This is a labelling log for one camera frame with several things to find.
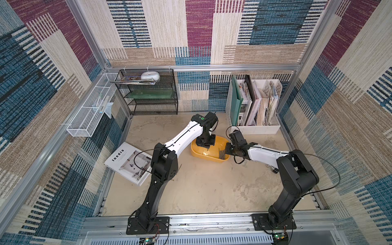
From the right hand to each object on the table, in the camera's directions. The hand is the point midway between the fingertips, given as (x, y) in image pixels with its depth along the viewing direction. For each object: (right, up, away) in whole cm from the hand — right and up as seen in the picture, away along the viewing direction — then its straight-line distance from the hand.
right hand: (227, 147), depth 97 cm
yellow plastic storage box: (-9, -4, +2) cm, 10 cm away
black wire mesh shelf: (-51, +37, +9) cm, 63 cm away
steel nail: (-4, -4, -1) cm, 6 cm away
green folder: (+3, +27, -11) cm, 30 cm away
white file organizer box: (+13, +25, -8) cm, 29 cm away
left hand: (-11, +2, -7) cm, 13 cm away
